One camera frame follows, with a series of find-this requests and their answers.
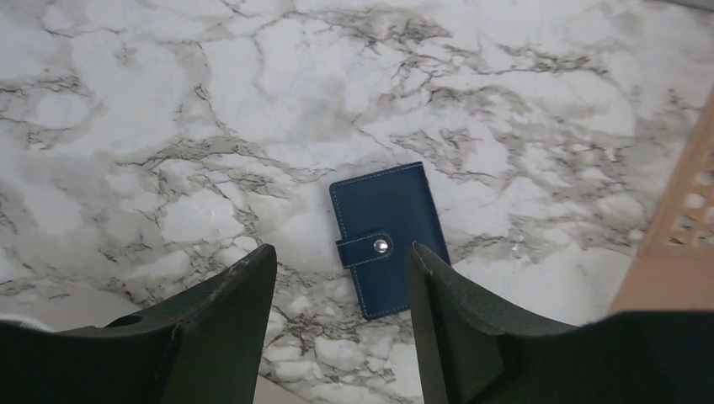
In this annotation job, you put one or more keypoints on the peach plastic file organizer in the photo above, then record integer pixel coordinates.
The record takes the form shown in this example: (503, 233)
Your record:
(673, 266)

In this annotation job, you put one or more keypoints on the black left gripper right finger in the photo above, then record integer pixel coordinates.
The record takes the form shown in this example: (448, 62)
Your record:
(474, 346)

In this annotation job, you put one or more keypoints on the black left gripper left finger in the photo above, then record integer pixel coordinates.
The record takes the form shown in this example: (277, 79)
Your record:
(202, 345)

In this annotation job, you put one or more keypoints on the blue leather card holder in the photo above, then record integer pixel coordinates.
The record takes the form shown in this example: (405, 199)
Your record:
(379, 215)

